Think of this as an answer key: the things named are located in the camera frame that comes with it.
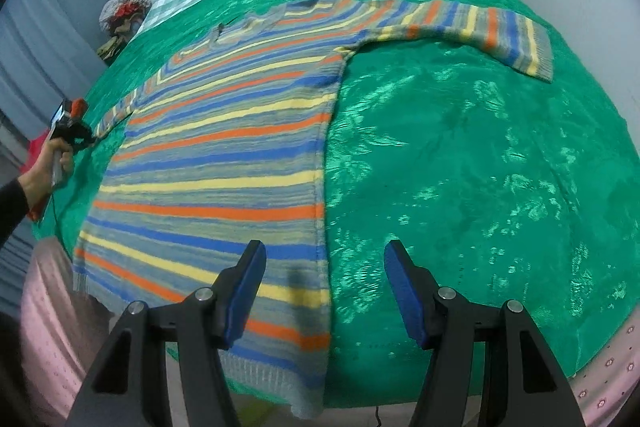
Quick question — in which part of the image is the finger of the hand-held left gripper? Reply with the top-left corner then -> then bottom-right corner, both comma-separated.
74,125 -> 99,148

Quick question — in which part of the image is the red cloth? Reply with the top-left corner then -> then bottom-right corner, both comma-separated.
26,131 -> 52,160

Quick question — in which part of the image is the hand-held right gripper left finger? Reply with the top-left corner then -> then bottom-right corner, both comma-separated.
65,240 -> 268,427

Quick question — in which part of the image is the person's left hand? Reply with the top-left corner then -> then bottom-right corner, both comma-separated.
19,139 -> 76,208

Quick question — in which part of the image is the green patterned blanket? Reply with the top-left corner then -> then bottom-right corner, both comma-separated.
30,0 -> 633,413

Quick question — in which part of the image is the grey curtain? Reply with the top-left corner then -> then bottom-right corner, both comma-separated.
0,0 -> 110,150

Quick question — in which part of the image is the pink floral bedsheet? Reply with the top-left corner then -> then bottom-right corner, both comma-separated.
20,237 -> 640,427

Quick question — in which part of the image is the person's left forearm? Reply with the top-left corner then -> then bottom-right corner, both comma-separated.
0,179 -> 34,254

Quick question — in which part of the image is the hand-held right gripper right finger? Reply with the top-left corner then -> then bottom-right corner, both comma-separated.
383,239 -> 587,427

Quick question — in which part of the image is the pile of clothes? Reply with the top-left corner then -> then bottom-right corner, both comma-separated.
96,0 -> 153,60

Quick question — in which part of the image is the striped multicolour towel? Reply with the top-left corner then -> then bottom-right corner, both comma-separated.
72,0 -> 555,420

